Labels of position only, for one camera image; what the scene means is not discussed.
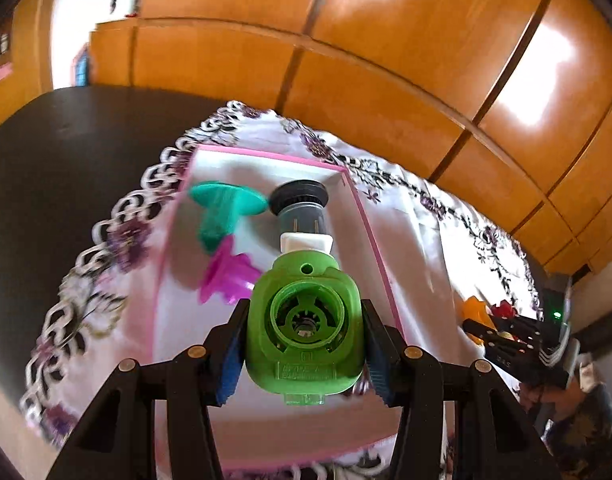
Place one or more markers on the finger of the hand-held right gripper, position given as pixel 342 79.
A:
pixel 495 344
pixel 523 327

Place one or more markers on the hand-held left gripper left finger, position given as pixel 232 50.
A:
pixel 231 360

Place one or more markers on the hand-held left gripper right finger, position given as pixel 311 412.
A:
pixel 378 360

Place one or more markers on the yellow plastic piece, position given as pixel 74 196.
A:
pixel 505 334

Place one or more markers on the orange plastic funnel piece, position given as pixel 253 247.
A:
pixel 473 307

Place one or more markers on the green plastic nozzle piece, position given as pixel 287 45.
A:
pixel 266 310

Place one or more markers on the magenta plastic funnel piece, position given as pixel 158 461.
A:
pixel 231 272

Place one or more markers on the pink shallow cardboard box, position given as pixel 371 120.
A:
pixel 346 240

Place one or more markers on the teal flanged plastic piece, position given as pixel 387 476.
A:
pixel 221 200

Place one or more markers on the dark grey cylinder piece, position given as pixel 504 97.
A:
pixel 301 197

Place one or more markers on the person's right forearm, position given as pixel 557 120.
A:
pixel 590 420

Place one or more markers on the red plastic piece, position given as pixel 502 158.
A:
pixel 503 309

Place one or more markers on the white floral embroidered tablecloth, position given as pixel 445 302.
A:
pixel 425 250

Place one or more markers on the wooden panelled wardrobe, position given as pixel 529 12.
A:
pixel 385 35

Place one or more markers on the pink and blue item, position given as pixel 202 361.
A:
pixel 81 67

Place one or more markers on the wooden glass-door corner cabinet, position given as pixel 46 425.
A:
pixel 31 60

